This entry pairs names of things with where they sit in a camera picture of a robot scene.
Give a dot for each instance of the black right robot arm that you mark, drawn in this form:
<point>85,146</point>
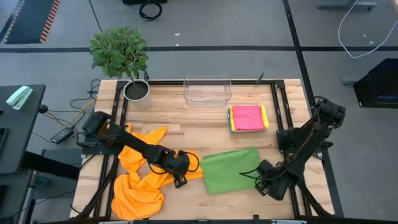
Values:
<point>308,137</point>

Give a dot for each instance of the green microfiber towel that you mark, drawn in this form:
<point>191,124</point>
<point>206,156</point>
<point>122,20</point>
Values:
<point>227,171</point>

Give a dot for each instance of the orange microfiber towel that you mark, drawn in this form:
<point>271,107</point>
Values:
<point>130,155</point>
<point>133,199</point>

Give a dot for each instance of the mint green stapler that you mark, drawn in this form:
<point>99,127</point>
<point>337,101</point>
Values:
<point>19,97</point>

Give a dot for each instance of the green leafy plant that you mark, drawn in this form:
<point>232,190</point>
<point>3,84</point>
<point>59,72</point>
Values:
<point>119,51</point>

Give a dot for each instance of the clear plastic bin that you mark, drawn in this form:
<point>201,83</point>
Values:
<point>206,90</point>

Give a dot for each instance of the black metal table frame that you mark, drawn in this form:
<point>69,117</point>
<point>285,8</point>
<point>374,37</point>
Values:
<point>168,82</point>

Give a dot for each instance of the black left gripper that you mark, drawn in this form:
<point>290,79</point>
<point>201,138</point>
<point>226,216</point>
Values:
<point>175,163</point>

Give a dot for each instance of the grey desk foot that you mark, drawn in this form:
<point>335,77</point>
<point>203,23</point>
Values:
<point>342,4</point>
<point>349,80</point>

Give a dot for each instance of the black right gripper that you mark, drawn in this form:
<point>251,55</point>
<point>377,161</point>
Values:
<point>276,186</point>

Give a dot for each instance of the black power adapter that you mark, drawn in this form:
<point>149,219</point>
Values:
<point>62,134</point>

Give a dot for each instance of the blue microfiber towel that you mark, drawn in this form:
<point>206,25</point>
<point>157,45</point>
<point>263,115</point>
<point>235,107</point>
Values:
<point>229,126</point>

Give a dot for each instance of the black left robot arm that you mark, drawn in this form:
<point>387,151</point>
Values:
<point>133,143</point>

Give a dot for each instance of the yellow microfiber towel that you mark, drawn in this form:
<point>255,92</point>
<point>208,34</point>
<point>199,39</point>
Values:
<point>266,118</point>

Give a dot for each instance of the black desk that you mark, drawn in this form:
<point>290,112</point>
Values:
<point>21,133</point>

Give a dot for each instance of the black orange-edged floor mat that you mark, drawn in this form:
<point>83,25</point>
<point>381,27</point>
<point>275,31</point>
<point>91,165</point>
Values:
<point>28,21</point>

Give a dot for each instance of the black cabinet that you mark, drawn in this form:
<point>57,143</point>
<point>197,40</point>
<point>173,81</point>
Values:
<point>382,81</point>

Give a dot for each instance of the pink microfiber towel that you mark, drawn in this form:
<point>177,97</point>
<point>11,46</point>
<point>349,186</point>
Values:
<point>248,118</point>

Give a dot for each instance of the grey desk base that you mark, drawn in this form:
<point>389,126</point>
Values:
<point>62,155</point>

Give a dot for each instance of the black round knob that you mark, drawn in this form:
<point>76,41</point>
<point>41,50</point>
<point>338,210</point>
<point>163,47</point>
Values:
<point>43,109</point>

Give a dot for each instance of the black slanted frame strut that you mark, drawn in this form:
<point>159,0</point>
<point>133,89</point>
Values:
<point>146,76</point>
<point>260,79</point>

